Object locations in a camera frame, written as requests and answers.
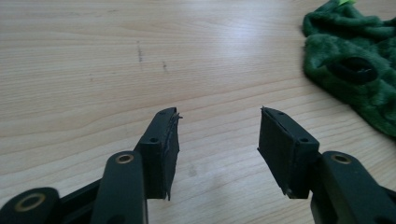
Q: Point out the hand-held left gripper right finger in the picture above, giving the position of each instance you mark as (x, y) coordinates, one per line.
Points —
(285, 149)

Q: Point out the green plush garment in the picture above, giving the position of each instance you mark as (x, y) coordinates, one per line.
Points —
(355, 59)

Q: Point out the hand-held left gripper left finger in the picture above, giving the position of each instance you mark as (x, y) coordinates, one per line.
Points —
(158, 155)

